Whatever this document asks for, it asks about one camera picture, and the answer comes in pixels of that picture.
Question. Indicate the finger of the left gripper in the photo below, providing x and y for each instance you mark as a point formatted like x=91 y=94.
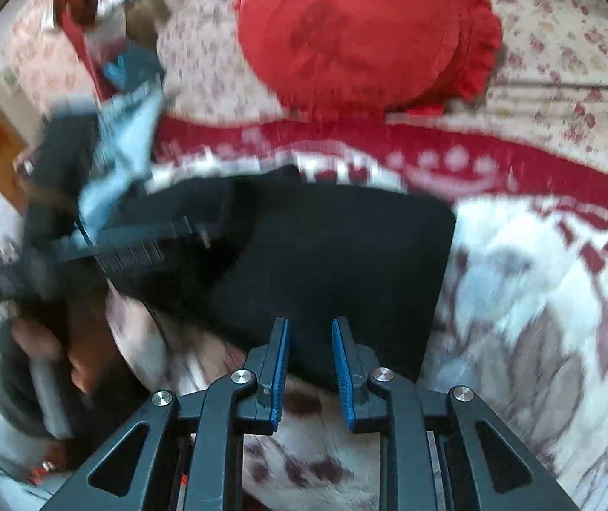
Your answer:
x=113 y=239
x=130 y=260

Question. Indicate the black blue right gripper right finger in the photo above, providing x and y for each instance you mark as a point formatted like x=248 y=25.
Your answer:
x=437 y=450

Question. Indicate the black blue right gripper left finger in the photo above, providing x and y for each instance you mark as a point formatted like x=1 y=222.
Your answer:
x=185 y=452

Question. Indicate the black pants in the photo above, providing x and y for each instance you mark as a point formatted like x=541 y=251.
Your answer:
x=273 y=245

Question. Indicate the person's left hand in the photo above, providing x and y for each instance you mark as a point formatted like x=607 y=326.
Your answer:
x=61 y=372

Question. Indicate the light blue towel clothes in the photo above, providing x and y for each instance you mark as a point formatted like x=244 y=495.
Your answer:
x=121 y=157

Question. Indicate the red white patterned blanket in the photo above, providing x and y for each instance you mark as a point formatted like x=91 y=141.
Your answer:
x=522 y=317

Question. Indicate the teal blue bag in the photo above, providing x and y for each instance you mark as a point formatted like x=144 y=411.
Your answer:
x=133 y=67

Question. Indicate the red heart-shaped pillow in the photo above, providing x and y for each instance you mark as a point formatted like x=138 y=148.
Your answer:
x=325 y=57

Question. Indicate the floral beige quilt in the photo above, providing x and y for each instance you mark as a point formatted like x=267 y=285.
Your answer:
x=550 y=88

